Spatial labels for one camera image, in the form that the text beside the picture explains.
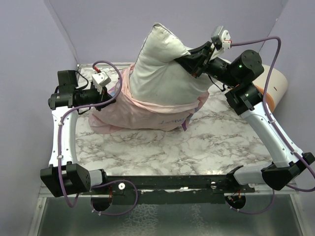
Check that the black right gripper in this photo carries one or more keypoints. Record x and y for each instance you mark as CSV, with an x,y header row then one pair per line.
x,y
197,63

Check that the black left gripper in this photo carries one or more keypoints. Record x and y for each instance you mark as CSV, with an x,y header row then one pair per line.
x,y
104,97

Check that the pink snowflake pillowcase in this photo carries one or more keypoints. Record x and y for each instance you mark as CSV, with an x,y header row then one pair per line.
x,y
130,113

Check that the white pillow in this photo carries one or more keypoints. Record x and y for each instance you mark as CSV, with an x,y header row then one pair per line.
x,y
157,78

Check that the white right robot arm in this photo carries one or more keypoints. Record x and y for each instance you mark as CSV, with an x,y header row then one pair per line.
x,y
288,160

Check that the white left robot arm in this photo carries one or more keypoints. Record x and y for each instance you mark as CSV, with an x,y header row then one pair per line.
x,y
64,176

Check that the beige orange yellow cylinder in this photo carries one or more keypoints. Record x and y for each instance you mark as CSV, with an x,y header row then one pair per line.
x,y
277,86

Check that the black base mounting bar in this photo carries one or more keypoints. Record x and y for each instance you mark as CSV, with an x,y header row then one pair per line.
x,y
161,190

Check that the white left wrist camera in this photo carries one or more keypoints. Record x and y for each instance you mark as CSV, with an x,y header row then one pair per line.
x,y
100,80

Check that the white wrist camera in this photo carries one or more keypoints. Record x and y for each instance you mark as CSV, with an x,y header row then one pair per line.
x,y
100,80
221,38

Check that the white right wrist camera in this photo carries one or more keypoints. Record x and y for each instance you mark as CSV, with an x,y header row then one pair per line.
x,y
221,38

